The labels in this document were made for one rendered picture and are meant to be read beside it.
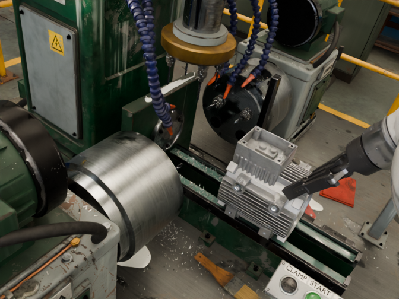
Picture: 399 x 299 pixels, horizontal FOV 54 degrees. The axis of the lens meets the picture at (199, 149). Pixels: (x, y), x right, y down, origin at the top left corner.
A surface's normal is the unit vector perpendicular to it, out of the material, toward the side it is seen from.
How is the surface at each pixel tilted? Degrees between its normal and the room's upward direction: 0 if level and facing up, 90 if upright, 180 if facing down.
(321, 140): 0
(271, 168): 90
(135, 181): 32
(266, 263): 90
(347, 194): 2
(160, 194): 58
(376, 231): 90
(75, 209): 0
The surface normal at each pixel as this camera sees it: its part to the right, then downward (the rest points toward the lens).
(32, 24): -0.58, 0.44
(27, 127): 0.45, -0.53
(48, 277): 0.15, -0.77
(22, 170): 0.76, 0.00
